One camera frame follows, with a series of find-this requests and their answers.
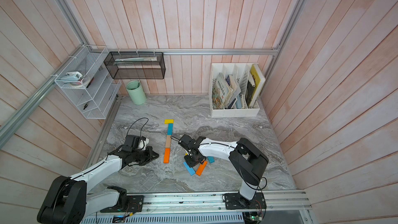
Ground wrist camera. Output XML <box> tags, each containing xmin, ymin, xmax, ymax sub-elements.
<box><xmin>123</xmin><ymin>135</ymin><xmax>149</xmax><ymax>152</ymax></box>
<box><xmin>178</xmin><ymin>134</ymin><xmax>200</xmax><ymax>151</ymax></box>

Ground orange block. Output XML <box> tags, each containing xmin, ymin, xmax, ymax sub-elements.
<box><xmin>163</xmin><ymin>148</ymin><xmax>171</xmax><ymax>163</ymax></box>
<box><xmin>195</xmin><ymin>161</ymin><xmax>207</xmax><ymax>176</ymax></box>

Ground yellow book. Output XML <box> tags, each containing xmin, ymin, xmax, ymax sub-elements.
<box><xmin>245</xmin><ymin>63</ymin><xmax>265</xmax><ymax>108</ymax></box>

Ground short yellow block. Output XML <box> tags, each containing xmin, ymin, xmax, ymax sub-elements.
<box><xmin>164</xmin><ymin>119</ymin><xmax>174</xmax><ymax>124</ymax></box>

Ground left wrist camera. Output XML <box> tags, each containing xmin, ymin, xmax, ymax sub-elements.
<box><xmin>123</xmin><ymin>135</ymin><xmax>149</xmax><ymax>152</ymax></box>

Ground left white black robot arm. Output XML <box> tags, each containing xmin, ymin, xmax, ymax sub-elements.
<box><xmin>37</xmin><ymin>146</ymin><xmax>159</xmax><ymax>224</ymax></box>

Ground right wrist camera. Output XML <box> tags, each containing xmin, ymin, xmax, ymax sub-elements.
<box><xmin>178</xmin><ymin>134</ymin><xmax>200</xmax><ymax>151</ymax></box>

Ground papers in black basket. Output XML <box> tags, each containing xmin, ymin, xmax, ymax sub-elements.
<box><xmin>114</xmin><ymin>57</ymin><xmax>158</xmax><ymax>66</ymax></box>

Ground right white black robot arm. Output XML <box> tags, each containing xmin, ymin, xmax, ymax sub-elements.
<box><xmin>178</xmin><ymin>134</ymin><xmax>269</xmax><ymax>201</ymax></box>

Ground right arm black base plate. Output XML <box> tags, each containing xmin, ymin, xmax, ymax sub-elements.
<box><xmin>223</xmin><ymin>192</ymin><xmax>267</xmax><ymax>210</ymax></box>

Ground white tape dispenser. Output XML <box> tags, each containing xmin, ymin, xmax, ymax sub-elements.
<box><xmin>59</xmin><ymin>71</ymin><xmax>83</xmax><ymax>86</ymax></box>

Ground natural wood block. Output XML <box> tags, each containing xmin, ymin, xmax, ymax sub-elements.
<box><xmin>165</xmin><ymin>135</ymin><xmax>172</xmax><ymax>149</ymax></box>

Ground black mesh wall basket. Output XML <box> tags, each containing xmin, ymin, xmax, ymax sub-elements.
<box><xmin>104</xmin><ymin>51</ymin><xmax>166</xmax><ymax>80</ymax></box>

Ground mint green cup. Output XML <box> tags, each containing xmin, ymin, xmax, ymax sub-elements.
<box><xmin>126</xmin><ymin>80</ymin><xmax>147</xmax><ymax>105</ymax></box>

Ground grey blue books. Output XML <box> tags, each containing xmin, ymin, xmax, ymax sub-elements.
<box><xmin>224</xmin><ymin>74</ymin><xmax>241</xmax><ymax>108</ymax></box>

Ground white wire shelf rack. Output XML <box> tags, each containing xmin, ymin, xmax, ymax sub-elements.
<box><xmin>55</xmin><ymin>45</ymin><xmax>121</xmax><ymax>119</ymax></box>

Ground light blue block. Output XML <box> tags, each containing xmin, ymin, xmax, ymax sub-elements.
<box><xmin>183</xmin><ymin>162</ymin><xmax>195</xmax><ymax>176</ymax></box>

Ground white file organizer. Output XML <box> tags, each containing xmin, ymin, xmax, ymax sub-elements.
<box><xmin>209</xmin><ymin>63</ymin><xmax>260</xmax><ymax>118</ymax></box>

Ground teal block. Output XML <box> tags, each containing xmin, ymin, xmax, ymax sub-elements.
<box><xmin>207</xmin><ymin>156</ymin><xmax>215</xmax><ymax>163</ymax></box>
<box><xmin>167</xmin><ymin>123</ymin><xmax>173</xmax><ymax>136</ymax></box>

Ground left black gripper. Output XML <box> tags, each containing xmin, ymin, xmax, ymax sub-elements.
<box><xmin>132</xmin><ymin>146</ymin><xmax>160</xmax><ymax>166</ymax></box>

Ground illustrated children's book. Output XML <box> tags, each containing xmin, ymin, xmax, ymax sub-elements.
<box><xmin>212</xmin><ymin>73</ymin><xmax>233</xmax><ymax>110</ymax></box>

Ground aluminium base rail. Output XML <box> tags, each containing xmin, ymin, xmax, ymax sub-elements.
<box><xmin>86</xmin><ymin>190</ymin><xmax>312</xmax><ymax>216</ymax></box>

